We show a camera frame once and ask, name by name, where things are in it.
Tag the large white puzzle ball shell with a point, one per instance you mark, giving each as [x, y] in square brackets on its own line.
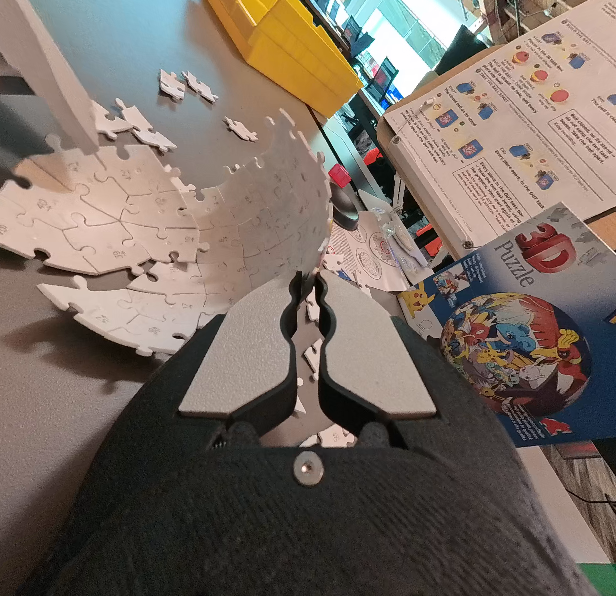
[269, 211]

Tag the yellow plastic bin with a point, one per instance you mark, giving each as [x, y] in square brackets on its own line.
[288, 47]

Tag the black monitor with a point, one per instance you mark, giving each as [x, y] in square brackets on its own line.
[464, 43]

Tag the clear plastic parts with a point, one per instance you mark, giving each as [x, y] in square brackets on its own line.
[404, 242]

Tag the white board bracket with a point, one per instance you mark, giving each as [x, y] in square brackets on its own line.
[398, 192]

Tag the instruction sheet board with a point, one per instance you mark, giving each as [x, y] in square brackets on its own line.
[505, 139]

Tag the orange plastic item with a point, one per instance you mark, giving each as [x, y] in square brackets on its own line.
[371, 158]

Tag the white puzzle strip section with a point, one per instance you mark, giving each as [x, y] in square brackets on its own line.
[134, 317]

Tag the green plastic bin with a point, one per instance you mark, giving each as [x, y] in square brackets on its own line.
[596, 581]

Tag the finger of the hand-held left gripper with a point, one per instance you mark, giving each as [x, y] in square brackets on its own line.
[43, 52]

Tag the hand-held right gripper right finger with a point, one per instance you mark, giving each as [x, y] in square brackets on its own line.
[375, 365]

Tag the scattered white puzzle pieces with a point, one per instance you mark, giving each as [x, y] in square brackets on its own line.
[149, 136]

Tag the white instruction leaflet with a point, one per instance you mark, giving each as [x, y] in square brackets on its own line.
[356, 254]

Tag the blue printed puzzle box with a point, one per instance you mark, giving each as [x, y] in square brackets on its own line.
[519, 341]

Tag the small red block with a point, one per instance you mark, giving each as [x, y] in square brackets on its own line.
[339, 175]

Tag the black round ball stand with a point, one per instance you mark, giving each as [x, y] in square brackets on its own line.
[344, 209]

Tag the small white puzzle ball section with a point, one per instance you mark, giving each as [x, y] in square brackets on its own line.
[96, 211]

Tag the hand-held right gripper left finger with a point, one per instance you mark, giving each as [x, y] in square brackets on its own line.
[245, 365]

